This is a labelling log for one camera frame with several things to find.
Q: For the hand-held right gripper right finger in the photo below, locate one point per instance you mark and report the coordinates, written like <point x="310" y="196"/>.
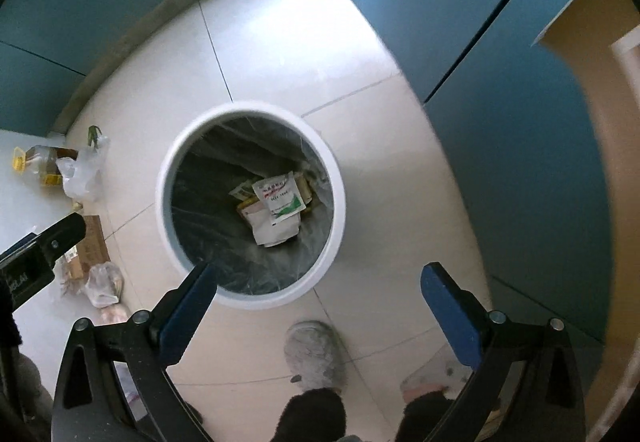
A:
<point x="452" y="317"/>

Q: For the brown cardboard box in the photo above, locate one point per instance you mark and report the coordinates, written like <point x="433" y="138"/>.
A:
<point x="92" y="239"/>

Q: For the white sachet green bottom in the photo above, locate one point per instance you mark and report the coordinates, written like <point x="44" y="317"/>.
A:
<point x="277" y="197"/>

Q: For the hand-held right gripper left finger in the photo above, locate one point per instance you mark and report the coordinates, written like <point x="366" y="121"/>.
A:
<point x="187" y="317"/>

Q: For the white plastic bag with greens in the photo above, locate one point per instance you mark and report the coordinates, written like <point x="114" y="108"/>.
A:
<point x="82" y="171"/>

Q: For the round white rimmed trash bin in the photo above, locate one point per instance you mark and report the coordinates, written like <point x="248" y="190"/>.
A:
<point x="163" y="194"/>

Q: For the clear plastic bag with food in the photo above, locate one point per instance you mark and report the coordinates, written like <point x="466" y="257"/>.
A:
<point x="102" y="284"/>

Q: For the black bin liner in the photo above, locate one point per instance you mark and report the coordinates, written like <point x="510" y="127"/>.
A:
<point x="200" y="202"/>

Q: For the cooking oil bottle yellow cap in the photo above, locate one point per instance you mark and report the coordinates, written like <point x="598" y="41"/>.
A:
<point x="40" y="166"/>

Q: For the person's dark pants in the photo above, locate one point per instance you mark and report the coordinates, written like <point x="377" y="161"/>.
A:
<point x="312" y="417"/>

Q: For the grey fuzzy slipper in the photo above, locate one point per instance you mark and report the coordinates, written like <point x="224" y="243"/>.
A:
<point x="315" y="354"/>

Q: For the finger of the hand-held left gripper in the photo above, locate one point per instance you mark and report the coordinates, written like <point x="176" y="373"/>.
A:
<point x="60" y="234"/>

